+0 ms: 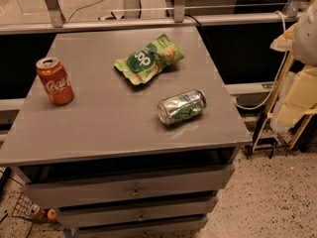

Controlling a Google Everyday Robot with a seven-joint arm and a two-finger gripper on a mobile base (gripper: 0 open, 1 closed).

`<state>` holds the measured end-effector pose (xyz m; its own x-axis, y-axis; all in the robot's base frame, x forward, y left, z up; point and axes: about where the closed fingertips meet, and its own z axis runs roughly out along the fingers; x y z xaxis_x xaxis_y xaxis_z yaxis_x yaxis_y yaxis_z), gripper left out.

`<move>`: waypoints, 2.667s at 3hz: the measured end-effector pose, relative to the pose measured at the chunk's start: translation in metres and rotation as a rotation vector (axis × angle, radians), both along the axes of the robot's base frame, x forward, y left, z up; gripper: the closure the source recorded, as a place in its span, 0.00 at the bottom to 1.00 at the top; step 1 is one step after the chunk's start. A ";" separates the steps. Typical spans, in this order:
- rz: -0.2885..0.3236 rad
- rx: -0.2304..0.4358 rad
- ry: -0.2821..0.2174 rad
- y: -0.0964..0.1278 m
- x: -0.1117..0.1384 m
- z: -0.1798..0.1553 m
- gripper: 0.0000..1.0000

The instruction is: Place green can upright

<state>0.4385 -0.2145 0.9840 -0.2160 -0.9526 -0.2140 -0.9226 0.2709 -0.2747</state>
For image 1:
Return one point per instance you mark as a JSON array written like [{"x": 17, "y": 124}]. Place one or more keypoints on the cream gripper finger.
[
  {"x": 301, "y": 96},
  {"x": 284, "y": 42}
]

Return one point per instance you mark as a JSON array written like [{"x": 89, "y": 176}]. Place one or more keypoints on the crushed green soda can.
[{"x": 181, "y": 107}]

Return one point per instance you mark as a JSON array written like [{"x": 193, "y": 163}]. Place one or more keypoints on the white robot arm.
[{"x": 304, "y": 45}]

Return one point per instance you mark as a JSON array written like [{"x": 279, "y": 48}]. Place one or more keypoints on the red Coca-Cola can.
[{"x": 55, "y": 80}]

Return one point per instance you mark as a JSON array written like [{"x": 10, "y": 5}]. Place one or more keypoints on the small can in basket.
[{"x": 35, "y": 211}]

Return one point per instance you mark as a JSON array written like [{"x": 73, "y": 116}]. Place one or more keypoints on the grey metal railing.
[{"x": 57, "y": 16}]

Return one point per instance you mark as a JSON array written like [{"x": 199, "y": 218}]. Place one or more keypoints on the green snack bag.
[{"x": 140, "y": 67}]

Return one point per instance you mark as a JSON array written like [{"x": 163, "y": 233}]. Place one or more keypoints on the grey drawer cabinet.
[{"x": 105, "y": 162}]

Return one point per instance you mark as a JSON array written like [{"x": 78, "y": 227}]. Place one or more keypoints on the yellow wooden ladder frame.
[{"x": 268, "y": 114}]

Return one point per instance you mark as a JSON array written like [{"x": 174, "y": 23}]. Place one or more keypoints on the black wire basket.
[{"x": 22, "y": 209}]

